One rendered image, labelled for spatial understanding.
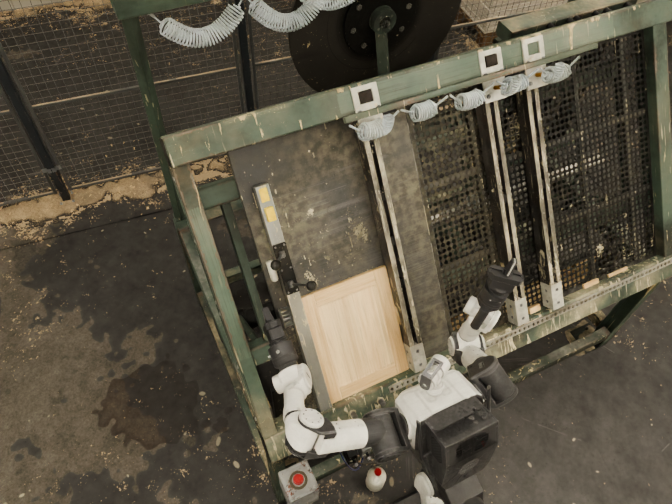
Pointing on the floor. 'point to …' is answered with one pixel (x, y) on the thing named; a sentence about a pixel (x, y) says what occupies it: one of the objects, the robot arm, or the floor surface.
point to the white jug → (375, 479)
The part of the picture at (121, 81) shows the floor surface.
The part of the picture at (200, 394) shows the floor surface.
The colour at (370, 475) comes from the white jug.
